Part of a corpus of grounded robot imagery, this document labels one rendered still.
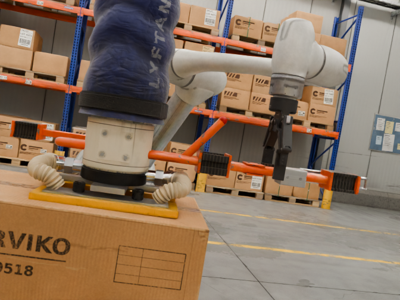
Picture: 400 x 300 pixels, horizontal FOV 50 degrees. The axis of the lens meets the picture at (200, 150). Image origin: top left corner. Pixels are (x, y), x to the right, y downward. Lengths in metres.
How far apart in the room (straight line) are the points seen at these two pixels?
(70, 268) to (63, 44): 8.88
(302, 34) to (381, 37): 10.48
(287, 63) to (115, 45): 0.44
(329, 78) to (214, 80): 0.53
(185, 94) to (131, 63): 0.67
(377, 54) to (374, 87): 0.80
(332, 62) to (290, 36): 0.16
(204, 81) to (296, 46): 0.56
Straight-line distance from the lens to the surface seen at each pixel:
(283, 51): 1.17
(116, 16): 1.07
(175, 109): 1.74
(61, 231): 0.99
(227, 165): 1.12
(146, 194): 1.20
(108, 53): 1.06
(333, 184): 1.21
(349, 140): 11.12
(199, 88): 1.66
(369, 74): 11.38
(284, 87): 1.16
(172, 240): 0.98
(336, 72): 1.30
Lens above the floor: 1.24
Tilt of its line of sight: 3 degrees down
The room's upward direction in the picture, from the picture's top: 9 degrees clockwise
